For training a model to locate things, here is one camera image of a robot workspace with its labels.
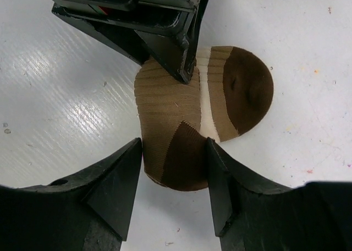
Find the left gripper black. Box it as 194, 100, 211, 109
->
52, 0, 208, 83

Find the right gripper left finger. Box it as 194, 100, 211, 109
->
1, 138, 142, 250

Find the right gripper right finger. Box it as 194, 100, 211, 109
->
206, 139, 351, 250

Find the brown striped sock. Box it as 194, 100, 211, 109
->
134, 46, 274, 192

